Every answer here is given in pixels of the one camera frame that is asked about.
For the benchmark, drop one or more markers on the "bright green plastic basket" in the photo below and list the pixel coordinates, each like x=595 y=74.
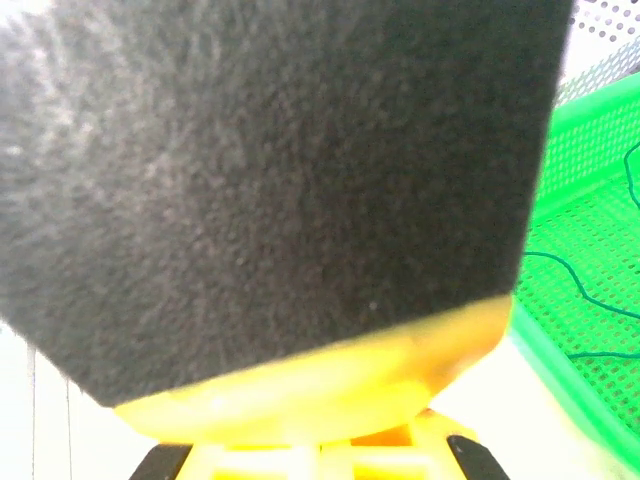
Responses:
x=600 y=240

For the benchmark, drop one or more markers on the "bundle of coloured rubber bands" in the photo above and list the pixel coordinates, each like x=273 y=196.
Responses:
x=582 y=292

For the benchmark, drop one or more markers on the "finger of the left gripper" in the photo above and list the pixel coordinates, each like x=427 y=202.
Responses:
x=275 y=175

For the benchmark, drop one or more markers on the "lilac plastic basket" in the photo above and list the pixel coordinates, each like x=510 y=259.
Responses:
x=600 y=30

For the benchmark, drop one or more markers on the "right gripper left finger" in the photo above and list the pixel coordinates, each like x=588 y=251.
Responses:
x=250 y=462

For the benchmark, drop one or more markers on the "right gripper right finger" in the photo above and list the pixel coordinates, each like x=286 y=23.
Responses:
x=400 y=457

